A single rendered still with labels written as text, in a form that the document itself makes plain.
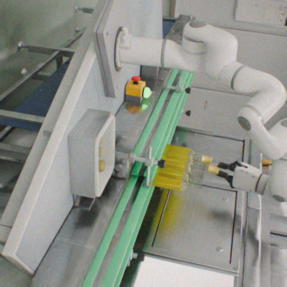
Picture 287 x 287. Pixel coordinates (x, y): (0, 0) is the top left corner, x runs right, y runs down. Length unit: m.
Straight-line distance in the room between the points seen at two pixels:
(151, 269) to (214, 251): 0.25
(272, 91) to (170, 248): 0.64
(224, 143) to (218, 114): 5.91
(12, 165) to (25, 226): 0.89
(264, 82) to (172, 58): 0.32
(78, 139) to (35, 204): 0.23
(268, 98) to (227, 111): 6.72
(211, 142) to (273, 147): 0.88
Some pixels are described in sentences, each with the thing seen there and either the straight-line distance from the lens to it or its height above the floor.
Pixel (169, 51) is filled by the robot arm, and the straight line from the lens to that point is 1.40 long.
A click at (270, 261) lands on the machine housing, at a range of 1.60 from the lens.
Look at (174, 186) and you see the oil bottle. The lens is 1.56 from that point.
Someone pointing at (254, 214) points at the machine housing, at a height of 1.37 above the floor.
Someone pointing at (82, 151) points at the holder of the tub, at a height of 0.79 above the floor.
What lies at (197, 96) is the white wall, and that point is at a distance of 7.92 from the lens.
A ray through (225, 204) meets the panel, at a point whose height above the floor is 1.25.
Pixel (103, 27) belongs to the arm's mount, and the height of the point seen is 0.78.
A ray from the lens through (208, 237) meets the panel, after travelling 1.55.
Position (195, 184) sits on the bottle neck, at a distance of 1.56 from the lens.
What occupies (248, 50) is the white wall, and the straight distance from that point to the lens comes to 7.51.
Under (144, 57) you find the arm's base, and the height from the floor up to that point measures 0.88.
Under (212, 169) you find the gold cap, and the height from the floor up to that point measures 1.17.
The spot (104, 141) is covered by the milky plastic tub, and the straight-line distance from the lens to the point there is 1.36.
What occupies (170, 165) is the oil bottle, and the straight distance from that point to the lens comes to 1.60.
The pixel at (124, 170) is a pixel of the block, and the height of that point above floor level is 0.87.
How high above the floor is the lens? 1.17
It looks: 10 degrees down
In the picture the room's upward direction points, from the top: 100 degrees clockwise
